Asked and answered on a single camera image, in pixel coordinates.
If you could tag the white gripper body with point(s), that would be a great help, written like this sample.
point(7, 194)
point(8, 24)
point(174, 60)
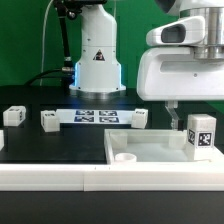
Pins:
point(173, 74)

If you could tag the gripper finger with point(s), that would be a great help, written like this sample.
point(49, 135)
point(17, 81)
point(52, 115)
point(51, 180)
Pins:
point(176, 122)

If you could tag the white square table top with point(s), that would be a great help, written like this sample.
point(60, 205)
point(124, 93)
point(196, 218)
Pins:
point(150, 146)

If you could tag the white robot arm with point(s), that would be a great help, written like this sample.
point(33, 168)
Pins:
point(98, 73)

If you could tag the tag marker sheet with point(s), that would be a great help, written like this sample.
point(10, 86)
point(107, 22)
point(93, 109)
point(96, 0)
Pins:
point(90, 116)

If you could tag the white block left edge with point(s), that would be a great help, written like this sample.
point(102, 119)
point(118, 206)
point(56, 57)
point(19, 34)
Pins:
point(1, 139)

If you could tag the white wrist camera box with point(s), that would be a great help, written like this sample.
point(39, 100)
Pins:
point(187, 31)

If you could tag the white fence wall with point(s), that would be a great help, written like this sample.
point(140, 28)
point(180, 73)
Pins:
point(129, 177)

